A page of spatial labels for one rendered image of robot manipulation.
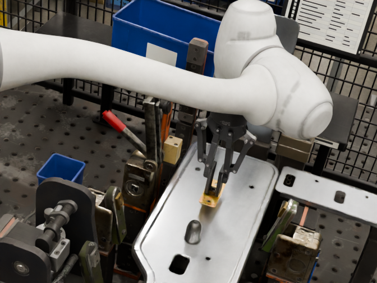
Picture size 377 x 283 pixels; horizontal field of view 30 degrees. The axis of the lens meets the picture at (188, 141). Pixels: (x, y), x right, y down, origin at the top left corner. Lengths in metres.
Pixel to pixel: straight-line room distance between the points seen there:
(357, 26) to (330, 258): 0.61
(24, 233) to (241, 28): 0.51
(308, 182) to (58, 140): 0.82
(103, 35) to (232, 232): 0.78
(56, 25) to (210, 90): 1.00
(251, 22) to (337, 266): 0.88
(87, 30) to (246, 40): 0.86
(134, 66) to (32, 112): 1.17
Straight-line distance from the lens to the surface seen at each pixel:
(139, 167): 1.52
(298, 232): 1.46
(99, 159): 2.08
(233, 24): 1.25
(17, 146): 2.12
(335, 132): 1.80
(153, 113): 1.44
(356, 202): 1.65
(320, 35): 1.89
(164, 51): 1.81
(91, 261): 1.29
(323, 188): 1.66
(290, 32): 1.59
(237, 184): 1.60
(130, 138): 1.51
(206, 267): 1.41
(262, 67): 1.16
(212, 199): 1.51
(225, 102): 1.12
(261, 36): 1.25
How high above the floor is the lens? 2.03
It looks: 37 degrees down
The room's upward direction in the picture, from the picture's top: 10 degrees clockwise
